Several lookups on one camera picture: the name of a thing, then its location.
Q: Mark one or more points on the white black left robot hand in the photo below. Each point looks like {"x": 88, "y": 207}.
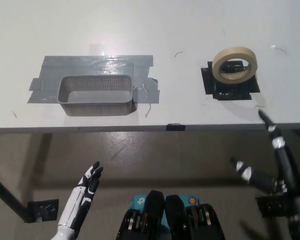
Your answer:
{"x": 76, "y": 200}

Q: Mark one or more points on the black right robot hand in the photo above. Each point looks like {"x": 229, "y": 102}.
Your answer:
{"x": 286, "y": 160}

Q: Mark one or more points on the beige masking tape roll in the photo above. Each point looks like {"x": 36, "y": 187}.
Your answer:
{"x": 221, "y": 58}

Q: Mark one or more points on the black floor tape marker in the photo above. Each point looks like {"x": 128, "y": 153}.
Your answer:
{"x": 271, "y": 206}
{"x": 43, "y": 210}

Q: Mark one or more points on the black tape square patch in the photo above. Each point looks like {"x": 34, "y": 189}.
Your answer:
{"x": 230, "y": 91}

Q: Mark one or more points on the small grey mesh container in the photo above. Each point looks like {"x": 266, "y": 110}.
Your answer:
{"x": 95, "y": 96}

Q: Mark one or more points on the small black tape strip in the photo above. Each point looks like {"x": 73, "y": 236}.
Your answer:
{"x": 175, "y": 127}

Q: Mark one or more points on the teal printed box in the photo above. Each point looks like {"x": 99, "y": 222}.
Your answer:
{"x": 137, "y": 202}

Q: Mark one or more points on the grey duct tape patch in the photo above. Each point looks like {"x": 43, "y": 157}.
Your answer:
{"x": 90, "y": 63}

